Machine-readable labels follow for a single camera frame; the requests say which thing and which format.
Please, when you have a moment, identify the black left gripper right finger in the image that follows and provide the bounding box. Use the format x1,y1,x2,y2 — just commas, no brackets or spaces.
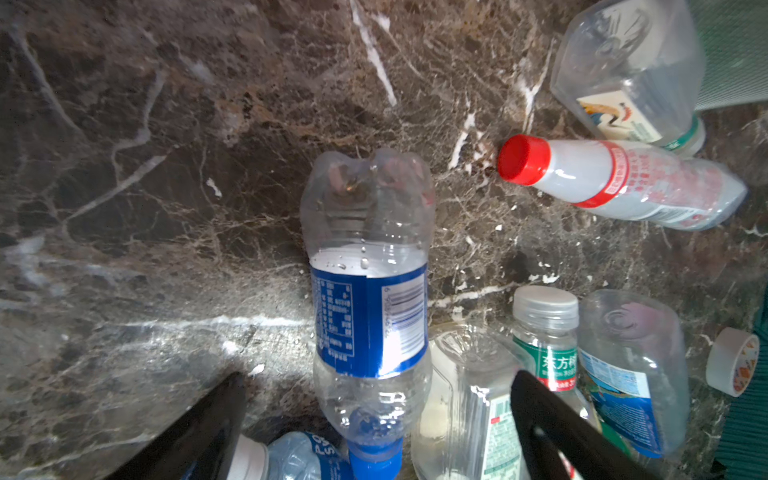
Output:
510,371,654,480

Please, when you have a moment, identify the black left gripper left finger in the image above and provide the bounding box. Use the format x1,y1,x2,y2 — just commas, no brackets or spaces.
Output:
107,372,246,480

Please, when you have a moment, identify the clear bottle blue cap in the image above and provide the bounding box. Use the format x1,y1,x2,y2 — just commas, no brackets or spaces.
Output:
577,289,691,458

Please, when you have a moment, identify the blue label clear water bottle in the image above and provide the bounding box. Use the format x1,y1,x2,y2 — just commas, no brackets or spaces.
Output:
300,148,436,479

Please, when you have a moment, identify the grey mesh waste bin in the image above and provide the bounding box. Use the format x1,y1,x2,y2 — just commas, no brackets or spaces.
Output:
689,0,767,111

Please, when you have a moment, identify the clear bottle green white label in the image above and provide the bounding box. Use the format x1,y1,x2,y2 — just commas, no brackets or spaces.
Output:
411,324,535,479

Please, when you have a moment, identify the sunflower label tea bottle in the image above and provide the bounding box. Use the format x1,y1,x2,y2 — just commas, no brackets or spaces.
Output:
512,286,601,430

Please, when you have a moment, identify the crushed blue label water bottle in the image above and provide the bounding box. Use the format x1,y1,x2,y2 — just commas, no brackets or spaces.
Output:
227,431,354,480

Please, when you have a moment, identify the white tape roll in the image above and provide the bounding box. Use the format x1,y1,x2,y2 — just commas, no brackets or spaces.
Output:
705,327,760,398

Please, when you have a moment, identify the red cap white bottle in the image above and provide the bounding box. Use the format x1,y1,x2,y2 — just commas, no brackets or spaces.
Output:
497,135,747,231

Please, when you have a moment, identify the clear bottle green neck band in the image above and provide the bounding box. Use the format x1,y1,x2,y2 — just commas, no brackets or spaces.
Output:
550,1,706,157

